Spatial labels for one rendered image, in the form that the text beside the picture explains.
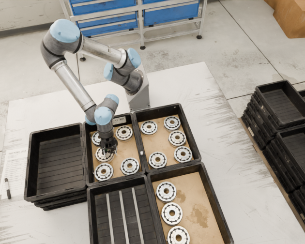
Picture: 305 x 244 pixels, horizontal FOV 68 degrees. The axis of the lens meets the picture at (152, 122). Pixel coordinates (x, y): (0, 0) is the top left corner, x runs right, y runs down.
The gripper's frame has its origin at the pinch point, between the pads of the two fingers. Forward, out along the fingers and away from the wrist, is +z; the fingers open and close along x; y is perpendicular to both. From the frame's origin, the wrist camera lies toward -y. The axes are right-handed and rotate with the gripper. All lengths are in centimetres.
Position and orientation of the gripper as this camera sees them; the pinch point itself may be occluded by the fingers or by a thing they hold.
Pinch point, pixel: (110, 152)
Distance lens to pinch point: 133.5
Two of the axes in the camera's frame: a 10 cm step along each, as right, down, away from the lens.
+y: 2.4, 7.3, -6.4
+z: -0.3, 6.6, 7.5
